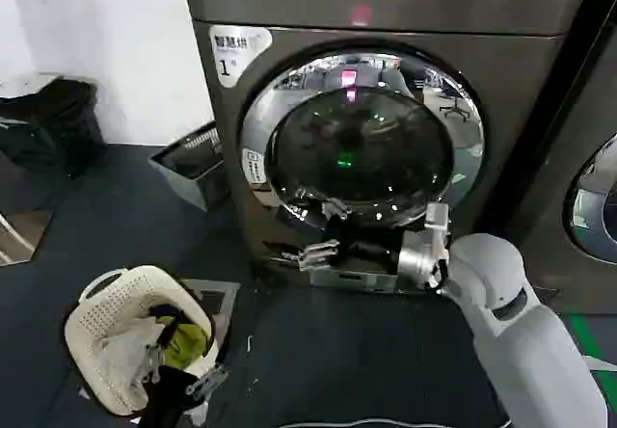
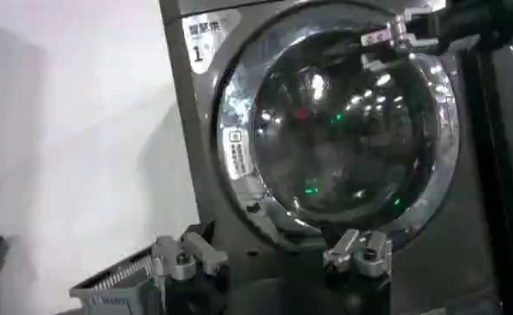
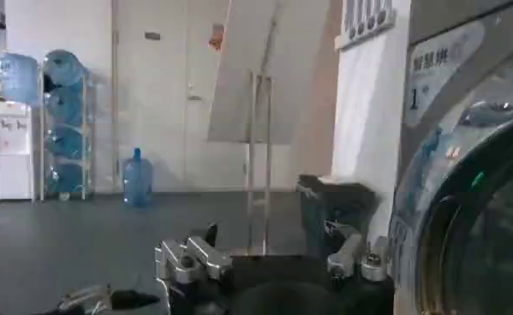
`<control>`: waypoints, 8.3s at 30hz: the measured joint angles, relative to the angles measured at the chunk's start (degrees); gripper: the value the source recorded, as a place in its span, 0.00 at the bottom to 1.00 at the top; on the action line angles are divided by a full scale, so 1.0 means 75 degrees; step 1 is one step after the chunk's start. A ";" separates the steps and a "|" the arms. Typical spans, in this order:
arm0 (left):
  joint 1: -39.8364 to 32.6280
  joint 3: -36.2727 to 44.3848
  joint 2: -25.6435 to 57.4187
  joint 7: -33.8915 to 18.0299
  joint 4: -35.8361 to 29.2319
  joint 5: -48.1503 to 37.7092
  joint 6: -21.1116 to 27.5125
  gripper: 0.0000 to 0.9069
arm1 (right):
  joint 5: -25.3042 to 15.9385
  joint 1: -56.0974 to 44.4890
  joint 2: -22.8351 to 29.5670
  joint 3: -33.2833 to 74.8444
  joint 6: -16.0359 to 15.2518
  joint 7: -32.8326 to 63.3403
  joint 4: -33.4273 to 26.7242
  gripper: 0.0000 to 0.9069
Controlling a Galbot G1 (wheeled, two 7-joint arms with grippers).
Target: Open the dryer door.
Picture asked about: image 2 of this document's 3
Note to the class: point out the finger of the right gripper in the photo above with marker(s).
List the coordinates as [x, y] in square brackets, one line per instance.
[389, 32]
[393, 60]

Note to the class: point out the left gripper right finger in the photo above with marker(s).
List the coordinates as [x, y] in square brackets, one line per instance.
[363, 253]

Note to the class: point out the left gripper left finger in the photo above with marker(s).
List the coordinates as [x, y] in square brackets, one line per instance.
[183, 259]

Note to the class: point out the grey slatted laundry basket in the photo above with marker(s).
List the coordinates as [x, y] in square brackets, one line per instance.
[119, 284]

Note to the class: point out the round glass dryer door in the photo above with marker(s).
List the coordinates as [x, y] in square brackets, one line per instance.
[337, 128]

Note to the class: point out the white warning label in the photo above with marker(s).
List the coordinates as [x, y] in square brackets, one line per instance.
[237, 153]

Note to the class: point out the grey dryer with number sticker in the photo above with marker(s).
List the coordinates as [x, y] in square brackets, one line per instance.
[222, 141]

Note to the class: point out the white number sticker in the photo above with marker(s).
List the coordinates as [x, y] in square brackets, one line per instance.
[206, 36]

